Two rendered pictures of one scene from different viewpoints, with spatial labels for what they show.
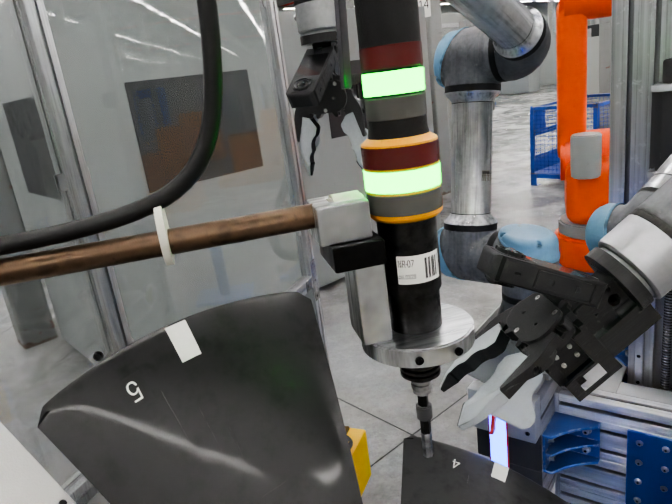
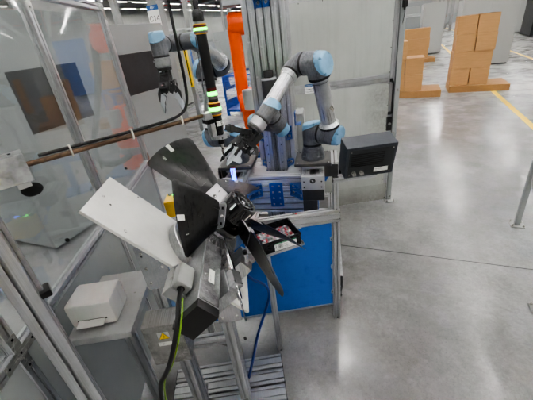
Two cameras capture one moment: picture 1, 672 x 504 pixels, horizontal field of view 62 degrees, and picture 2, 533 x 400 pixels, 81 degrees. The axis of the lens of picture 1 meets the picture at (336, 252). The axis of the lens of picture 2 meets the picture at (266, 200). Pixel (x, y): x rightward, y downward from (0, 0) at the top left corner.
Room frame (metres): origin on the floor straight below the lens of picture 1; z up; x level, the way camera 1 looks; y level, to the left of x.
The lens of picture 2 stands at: (-0.77, 0.32, 1.77)
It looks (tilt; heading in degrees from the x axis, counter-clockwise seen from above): 28 degrees down; 334
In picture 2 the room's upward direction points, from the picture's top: 7 degrees counter-clockwise
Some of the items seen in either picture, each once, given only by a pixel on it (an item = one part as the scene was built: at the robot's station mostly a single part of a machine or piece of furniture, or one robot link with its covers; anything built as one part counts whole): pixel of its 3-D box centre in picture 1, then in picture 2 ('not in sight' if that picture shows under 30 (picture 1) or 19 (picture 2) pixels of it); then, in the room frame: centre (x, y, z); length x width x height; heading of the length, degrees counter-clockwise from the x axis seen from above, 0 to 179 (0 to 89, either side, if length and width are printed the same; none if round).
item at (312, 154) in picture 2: not in sight; (312, 149); (0.79, -0.79, 1.09); 0.15 x 0.15 x 0.10
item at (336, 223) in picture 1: (395, 270); (215, 125); (0.31, -0.03, 1.50); 0.09 x 0.07 x 0.10; 101
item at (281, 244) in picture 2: not in sight; (275, 236); (0.43, -0.28, 0.85); 0.22 x 0.17 x 0.07; 82
